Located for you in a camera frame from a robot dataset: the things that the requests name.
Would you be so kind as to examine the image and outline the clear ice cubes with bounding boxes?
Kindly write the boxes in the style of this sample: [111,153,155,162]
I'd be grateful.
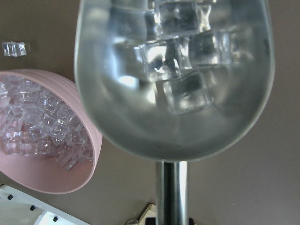
[0,75,94,170]

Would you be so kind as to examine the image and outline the pink bowl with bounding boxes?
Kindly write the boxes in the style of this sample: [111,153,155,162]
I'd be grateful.
[0,69,103,194]

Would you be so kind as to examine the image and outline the bamboo cutting board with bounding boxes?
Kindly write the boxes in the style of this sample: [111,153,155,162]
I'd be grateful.
[124,203,157,225]

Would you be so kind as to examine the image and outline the silver metal ice scoop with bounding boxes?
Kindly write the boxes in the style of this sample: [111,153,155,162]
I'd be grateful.
[74,0,275,225]

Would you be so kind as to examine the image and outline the stray clear ice cube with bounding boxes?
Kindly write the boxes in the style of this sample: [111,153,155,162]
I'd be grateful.
[1,41,27,57]

